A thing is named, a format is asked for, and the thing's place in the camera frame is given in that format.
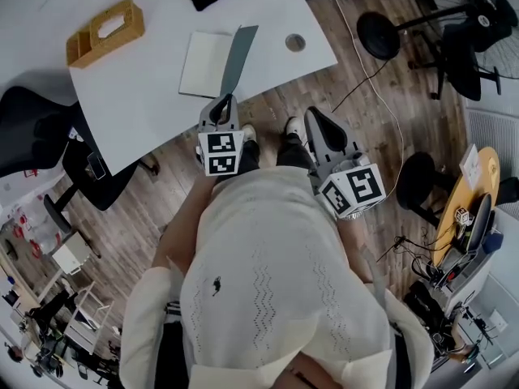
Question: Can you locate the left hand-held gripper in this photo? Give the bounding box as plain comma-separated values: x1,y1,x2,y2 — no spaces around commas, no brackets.
196,93,246,177

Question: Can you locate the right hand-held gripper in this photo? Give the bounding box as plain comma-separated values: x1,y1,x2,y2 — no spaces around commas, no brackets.
303,107,387,221

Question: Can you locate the grey cover notebook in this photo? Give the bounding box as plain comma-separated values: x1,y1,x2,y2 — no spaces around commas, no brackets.
178,24,260,99

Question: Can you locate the person's right forearm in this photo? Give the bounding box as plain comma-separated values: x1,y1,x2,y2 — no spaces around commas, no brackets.
335,215,380,284

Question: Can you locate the person's left forearm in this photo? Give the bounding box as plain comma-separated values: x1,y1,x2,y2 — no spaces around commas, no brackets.
152,171,222,271

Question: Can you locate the person's right white shoe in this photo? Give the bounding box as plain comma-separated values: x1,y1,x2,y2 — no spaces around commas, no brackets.
284,116,305,138

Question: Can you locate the person's right leg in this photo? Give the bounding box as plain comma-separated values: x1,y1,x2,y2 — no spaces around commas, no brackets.
275,131,315,170

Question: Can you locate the person's leg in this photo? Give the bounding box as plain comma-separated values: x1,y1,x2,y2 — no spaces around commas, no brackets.
275,131,315,170
234,138,261,174

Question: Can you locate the person's left leg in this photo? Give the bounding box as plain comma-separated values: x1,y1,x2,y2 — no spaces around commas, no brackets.
234,138,261,174

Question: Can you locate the black round stool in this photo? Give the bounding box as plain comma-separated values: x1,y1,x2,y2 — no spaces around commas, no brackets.
395,152,458,229

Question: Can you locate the smartphone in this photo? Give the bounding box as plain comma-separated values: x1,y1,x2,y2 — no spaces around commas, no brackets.
86,152,108,181

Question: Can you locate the white cardboard box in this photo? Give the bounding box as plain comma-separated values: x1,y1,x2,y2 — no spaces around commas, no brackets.
459,143,480,190

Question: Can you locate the round wooden side table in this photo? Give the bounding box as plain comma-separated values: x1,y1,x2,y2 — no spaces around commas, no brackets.
429,146,502,267

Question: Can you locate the person's white knit sweater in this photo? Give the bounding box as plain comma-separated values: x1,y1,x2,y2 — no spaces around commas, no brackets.
120,165,435,389

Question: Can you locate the spare hand-held gripper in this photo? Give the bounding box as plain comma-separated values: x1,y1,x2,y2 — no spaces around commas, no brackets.
453,206,476,235

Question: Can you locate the black floor fan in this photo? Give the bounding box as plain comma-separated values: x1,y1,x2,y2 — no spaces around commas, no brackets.
356,0,519,101

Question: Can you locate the black office chair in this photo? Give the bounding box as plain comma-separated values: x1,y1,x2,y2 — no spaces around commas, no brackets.
0,86,141,234

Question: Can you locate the blue pouch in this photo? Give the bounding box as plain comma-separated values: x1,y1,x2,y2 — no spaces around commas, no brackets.
482,230,504,255

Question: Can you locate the small white cabinet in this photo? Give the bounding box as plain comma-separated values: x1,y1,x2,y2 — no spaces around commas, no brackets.
51,232,93,276

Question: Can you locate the white shelf rack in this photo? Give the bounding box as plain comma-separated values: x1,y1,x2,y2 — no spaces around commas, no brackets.
63,280,115,357

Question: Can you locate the thin black cable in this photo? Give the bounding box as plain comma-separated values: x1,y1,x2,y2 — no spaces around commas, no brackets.
332,58,391,113

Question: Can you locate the white cable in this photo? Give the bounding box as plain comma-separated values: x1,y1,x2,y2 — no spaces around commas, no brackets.
332,0,405,192

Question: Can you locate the round desk cable grommet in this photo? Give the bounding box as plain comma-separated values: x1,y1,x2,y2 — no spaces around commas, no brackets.
285,33,306,53

